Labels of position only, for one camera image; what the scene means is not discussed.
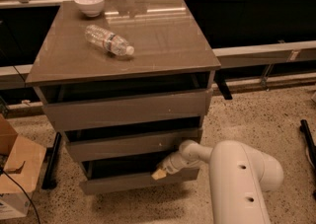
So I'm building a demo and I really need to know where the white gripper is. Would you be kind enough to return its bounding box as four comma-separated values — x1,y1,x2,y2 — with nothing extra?
151,152,198,181

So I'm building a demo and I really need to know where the grey bottom drawer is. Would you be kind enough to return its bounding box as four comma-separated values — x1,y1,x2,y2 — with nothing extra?
80,151,199,195

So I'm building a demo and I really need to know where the grey drawer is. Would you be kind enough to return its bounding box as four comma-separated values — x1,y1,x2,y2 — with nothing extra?
80,151,199,195
66,127,202,162
43,90,211,131

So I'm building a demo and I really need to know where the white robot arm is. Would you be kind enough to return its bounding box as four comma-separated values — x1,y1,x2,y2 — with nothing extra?
152,140,283,224

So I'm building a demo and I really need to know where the grey middle drawer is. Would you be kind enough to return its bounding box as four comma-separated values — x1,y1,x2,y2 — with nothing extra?
66,127,202,162

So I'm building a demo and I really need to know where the grey top drawer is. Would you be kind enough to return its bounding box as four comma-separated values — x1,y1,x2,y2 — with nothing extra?
43,90,211,131

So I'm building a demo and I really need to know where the grey drawer cabinet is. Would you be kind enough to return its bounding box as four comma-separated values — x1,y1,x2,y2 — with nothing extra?
25,0,222,196

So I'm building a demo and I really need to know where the black left table leg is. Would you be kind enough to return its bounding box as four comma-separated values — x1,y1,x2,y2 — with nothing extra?
41,132,61,189

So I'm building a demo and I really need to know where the black table leg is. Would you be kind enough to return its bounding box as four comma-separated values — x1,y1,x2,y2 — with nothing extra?
41,132,61,189
214,71,232,100

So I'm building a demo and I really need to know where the black right table leg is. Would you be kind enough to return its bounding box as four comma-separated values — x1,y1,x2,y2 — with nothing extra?
214,71,232,100

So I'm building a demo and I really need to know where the clear plastic water bottle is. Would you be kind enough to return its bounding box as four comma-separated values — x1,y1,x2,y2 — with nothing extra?
85,25,134,56

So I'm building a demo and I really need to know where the cardboard box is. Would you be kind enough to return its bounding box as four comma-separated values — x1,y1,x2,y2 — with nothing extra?
0,115,46,220

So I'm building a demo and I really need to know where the black bar right edge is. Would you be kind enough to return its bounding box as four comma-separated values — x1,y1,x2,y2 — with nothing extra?
300,119,316,169

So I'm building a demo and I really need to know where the white bowl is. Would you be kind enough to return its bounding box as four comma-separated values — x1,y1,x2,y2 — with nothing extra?
74,0,105,17

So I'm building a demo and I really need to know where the black cable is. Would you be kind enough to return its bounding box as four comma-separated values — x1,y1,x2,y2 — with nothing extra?
0,165,42,224

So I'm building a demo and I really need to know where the metal window rail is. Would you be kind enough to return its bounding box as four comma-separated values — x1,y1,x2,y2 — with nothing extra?
0,40,316,90

